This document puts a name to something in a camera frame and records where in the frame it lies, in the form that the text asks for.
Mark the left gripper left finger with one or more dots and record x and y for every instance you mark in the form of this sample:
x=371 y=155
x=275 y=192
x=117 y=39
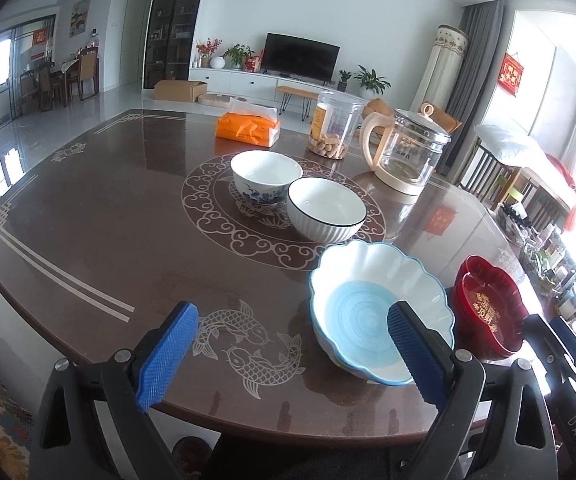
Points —
x=159 y=354

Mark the clear tray of bottles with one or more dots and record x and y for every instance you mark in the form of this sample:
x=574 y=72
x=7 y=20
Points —
x=543 y=256

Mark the red flowers in vase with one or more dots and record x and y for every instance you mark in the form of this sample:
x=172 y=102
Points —
x=206 y=49

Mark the cardboard box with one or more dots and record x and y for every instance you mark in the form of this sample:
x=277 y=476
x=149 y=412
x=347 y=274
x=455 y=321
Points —
x=179 y=90

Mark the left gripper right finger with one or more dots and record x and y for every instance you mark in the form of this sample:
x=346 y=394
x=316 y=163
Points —
x=425 y=353

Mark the white ribbed bowl black rim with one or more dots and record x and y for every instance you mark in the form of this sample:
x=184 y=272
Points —
x=324 y=211

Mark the glass kettle cream handle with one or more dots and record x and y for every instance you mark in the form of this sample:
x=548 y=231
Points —
x=404 y=147

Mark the white bowl blue flowers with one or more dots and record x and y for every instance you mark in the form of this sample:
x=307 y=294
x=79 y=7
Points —
x=263 y=177

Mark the green potted plant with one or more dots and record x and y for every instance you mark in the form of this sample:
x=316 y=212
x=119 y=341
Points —
x=371 y=85

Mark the clear plastic snack jar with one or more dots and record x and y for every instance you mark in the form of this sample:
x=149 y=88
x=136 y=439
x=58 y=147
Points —
x=334 y=121

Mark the dark wooden railing chair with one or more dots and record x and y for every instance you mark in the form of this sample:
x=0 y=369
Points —
x=547 y=190

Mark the white pillow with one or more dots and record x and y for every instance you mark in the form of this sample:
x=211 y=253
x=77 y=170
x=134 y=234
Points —
x=511 y=148

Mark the grey curtain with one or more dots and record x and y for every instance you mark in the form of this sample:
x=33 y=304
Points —
x=482 y=23

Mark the dining chair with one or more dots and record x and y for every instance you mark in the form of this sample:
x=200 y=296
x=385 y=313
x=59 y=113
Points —
x=84 y=74

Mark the black display cabinet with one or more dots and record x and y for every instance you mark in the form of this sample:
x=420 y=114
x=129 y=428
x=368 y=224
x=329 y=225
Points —
x=170 y=31

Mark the wooden bench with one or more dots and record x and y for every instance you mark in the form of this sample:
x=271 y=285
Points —
x=307 y=98

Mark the orange tissue pack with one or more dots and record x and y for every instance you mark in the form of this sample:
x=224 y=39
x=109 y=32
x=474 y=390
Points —
x=249 y=123

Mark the blue scalloped bowl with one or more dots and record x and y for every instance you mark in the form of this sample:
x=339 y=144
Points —
x=352 y=289

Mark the covered standing air conditioner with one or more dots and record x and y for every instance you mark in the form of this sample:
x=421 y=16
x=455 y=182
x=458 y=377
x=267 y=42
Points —
x=447 y=55

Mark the red wall decoration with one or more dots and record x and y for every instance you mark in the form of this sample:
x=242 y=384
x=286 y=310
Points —
x=510 y=74

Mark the white tv cabinet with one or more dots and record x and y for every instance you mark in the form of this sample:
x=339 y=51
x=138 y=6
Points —
x=254 y=87

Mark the black television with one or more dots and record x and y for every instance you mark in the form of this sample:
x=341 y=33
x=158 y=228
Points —
x=295 y=56

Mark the red flower-shaped plate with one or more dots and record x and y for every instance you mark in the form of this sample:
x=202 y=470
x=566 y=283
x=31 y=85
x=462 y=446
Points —
x=489 y=310

